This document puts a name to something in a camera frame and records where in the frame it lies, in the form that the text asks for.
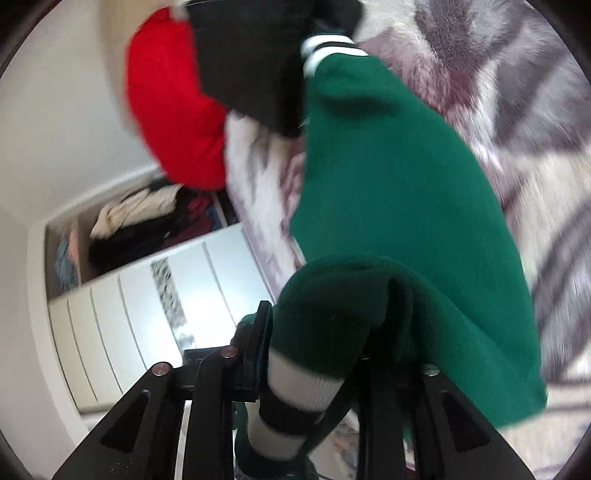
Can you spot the black folded garment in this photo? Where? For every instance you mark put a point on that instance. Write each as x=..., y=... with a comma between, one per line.
x=249, y=69

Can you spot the cream hanging coat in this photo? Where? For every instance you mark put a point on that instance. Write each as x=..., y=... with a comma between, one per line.
x=134, y=210

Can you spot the green varsity jacket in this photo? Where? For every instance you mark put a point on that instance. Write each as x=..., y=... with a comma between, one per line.
x=392, y=184

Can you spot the beige wooden bed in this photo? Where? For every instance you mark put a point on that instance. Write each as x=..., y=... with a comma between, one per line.
x=115, y=46

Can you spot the dark hanging clothes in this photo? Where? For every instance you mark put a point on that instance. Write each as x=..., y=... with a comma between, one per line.
x=134, y=244

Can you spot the white wardrobe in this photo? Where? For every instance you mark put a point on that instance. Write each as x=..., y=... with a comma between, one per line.
x=138, y=314

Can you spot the red quilt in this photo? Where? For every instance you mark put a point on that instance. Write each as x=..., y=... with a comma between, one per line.
x=175, y=115

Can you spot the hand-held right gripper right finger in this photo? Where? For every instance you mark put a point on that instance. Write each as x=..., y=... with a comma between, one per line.
x=443, y=415

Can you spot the folded clothes on shelf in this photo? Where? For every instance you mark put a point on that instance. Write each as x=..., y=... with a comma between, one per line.
x=65, y=263

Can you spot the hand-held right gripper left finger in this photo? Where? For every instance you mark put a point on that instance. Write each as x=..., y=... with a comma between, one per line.
x=259, y=360

